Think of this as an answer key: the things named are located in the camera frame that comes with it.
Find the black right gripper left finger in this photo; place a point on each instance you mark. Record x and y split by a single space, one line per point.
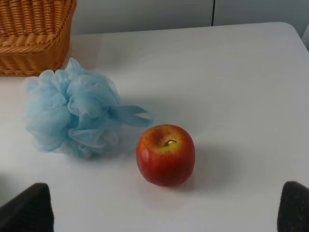
30 211

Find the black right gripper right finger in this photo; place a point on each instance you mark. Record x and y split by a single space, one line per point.
293 214

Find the brown wicker basket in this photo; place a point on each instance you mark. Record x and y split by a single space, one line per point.
34 35

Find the blue mesh bath sponge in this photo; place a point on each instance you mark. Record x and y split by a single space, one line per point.
77 112

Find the red apple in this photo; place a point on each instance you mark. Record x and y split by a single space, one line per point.
165 155

